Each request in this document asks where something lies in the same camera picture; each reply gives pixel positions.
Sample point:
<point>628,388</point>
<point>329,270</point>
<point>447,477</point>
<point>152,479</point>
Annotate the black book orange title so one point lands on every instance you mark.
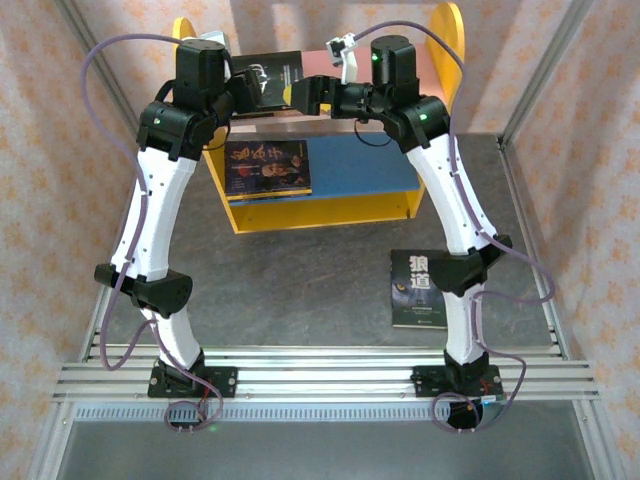
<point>280,75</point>

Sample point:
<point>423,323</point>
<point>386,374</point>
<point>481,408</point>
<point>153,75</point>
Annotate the dark blue orange calligraphy book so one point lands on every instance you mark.
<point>270,170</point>

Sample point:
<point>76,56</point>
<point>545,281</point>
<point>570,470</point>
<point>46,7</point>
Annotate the dark wolf face book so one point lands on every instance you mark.
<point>415,300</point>

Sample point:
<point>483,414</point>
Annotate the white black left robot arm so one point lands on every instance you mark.
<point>155,210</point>

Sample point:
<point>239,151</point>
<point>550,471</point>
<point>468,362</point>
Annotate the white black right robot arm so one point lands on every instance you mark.
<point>450,200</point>

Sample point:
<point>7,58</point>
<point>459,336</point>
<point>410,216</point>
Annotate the yellow bookshelf pink blue shelves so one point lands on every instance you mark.
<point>350,170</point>

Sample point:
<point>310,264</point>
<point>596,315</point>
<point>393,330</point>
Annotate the small green circuit board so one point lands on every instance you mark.
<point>492,400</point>

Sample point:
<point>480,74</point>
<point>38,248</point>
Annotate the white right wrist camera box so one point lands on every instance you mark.
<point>347,62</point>

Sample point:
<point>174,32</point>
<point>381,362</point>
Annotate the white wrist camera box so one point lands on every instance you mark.
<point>215,39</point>
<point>347,62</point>

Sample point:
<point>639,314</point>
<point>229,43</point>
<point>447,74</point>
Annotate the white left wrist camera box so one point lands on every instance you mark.
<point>215,39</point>

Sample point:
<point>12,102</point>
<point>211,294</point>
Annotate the aluminium frame post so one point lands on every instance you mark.
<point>548,65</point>
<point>99,65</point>

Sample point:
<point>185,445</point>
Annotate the aluminium table edge rail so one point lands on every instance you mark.
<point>522,210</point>
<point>93,336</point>

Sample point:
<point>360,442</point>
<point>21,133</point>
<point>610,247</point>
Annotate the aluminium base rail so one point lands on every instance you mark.
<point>325,375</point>

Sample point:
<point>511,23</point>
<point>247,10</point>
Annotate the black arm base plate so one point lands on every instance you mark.
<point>425,382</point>
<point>220,382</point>

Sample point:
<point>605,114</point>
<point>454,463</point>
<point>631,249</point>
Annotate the aluminium lower frame bar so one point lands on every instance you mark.
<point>47,445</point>
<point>602,445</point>

